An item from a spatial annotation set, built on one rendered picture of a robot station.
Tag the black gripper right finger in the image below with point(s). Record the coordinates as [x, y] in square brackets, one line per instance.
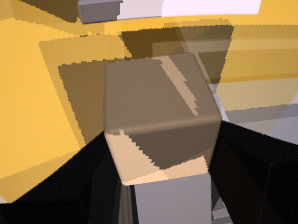
[256, 175]

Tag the small tan block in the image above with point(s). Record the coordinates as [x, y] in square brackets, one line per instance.
[160, 118]

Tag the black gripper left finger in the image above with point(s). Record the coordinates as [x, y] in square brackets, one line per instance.
[86, 190]

